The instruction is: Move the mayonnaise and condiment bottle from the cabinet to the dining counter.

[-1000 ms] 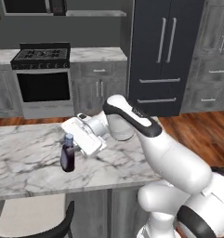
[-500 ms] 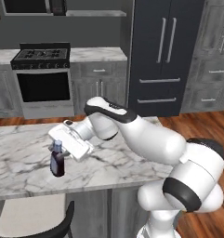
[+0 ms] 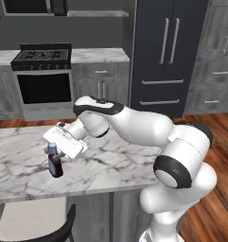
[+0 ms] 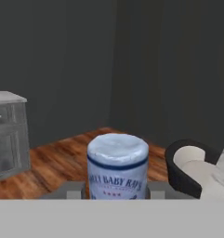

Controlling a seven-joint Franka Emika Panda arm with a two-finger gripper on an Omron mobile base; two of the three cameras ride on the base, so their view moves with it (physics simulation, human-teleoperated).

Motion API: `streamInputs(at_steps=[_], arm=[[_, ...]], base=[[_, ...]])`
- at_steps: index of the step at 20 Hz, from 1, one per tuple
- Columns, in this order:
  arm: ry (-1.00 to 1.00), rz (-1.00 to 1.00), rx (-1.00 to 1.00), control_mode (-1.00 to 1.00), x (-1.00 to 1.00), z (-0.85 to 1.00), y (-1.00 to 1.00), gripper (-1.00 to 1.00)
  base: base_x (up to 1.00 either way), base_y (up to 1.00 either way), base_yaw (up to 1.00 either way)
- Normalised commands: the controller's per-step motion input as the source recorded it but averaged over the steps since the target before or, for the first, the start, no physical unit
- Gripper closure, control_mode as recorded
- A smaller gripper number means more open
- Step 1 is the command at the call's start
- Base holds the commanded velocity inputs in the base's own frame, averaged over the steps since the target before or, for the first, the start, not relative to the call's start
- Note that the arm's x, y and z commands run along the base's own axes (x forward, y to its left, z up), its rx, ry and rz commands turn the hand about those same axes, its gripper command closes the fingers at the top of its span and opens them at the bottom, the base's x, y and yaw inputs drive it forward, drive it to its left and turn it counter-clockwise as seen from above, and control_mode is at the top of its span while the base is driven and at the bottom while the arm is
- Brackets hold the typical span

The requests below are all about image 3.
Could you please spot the dark purple bottle blue cap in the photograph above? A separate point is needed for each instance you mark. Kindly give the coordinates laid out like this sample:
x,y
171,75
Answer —
x,y
55,165

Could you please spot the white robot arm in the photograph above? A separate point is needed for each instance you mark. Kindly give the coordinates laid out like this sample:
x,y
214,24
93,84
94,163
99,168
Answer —
x,y
140,129

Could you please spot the grey counter base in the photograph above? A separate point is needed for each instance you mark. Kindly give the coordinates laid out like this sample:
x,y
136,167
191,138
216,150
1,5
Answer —
x,y
102,217

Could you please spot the grey wall shelf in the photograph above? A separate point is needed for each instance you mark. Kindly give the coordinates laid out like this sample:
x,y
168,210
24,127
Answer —
x,y
98,13

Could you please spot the dark blue fridge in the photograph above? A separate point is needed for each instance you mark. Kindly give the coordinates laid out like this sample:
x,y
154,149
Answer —
x,y
169,53

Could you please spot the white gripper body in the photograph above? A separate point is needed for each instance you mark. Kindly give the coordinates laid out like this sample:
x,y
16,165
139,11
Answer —
x,y
66,141

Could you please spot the grey base cabinet run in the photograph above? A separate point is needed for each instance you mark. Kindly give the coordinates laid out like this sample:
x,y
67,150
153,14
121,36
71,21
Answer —
x,y
101,82
5,94

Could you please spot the black and silver oven range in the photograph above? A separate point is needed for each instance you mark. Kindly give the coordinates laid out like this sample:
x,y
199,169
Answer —
x,y
43,82

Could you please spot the silver microwave oven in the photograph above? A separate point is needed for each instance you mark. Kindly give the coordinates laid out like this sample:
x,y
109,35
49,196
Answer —
x,y
30,7

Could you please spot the grey tall cabinet run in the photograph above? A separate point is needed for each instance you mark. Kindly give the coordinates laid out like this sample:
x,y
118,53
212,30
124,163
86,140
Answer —
x,y
213,63

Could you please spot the black chair cream seat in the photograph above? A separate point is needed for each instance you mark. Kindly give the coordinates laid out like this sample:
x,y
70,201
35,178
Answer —
x,y
27,220

